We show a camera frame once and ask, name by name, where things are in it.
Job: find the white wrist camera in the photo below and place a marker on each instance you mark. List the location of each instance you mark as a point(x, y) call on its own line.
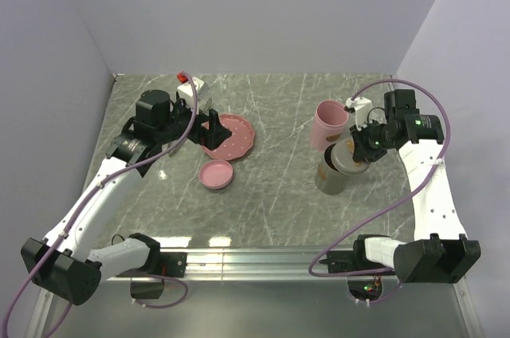
point(189, 89)
point(360, 108)

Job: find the steel serving tongs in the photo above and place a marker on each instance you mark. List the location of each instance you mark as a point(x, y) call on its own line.
point(207, 106)

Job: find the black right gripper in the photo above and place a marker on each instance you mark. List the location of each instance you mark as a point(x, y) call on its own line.
point(362, 151)

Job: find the aluminium front rail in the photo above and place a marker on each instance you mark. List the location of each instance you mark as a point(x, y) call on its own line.
point(255, 264)

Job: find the pink round lid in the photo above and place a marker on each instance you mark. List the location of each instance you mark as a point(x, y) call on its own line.
point(216, 174)

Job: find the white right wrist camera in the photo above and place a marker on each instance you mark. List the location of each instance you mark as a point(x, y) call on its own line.
point(360, 108)

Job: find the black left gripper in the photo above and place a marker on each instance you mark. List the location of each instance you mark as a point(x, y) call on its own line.
point(213, 135)

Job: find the pink scalloped plate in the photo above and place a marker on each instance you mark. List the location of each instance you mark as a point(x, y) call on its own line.
point(239, 144)

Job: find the pink tall canister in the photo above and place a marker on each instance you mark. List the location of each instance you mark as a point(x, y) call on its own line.
point(330, 120)

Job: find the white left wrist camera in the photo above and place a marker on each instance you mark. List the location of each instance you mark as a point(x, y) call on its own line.
point(189, 89)

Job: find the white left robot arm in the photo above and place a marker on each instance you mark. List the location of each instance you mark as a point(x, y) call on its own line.
point(127, 161)

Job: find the grey round lid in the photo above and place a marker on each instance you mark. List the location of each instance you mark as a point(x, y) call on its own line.
point(342, 158)

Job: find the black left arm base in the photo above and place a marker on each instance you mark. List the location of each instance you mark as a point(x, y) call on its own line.
point(164, 263)

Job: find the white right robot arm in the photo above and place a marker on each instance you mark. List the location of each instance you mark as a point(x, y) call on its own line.
point(441, 251)

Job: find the grey tall canister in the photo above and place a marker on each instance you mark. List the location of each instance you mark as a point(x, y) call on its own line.
point(327, 179)

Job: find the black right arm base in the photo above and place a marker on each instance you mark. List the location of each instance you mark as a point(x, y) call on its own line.
point(349, 262)

